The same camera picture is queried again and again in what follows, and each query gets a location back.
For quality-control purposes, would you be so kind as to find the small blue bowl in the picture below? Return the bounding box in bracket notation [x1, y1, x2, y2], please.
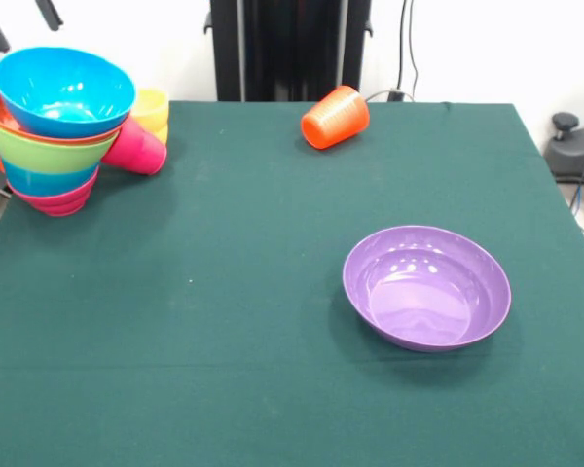
[2, 158, 101, 197]

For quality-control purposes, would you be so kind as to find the green bowl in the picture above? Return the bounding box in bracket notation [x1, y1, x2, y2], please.
[0, 119, 120, 175]

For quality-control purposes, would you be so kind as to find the dark green tablecloth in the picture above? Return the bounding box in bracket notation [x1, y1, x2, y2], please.
[0, 99, 584, 467]

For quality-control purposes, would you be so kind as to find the orange cup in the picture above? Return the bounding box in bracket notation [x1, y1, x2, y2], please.
[300, 85, 371, 151]

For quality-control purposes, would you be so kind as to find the yellow cup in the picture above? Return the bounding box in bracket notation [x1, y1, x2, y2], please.
[129, 88, 171, 147]

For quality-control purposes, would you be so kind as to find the pink bowl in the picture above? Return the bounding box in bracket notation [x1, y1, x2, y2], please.
[7, 167, 100, 218]

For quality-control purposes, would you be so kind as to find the large blue bowl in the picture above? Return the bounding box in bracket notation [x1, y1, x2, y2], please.
[0, 46, 138, 140]

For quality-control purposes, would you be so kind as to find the black wall cable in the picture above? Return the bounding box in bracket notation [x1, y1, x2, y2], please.
[396, 0, 420, 101]

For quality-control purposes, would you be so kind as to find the pink cup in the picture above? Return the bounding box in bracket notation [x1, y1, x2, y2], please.
[100, 116, 168, 176]

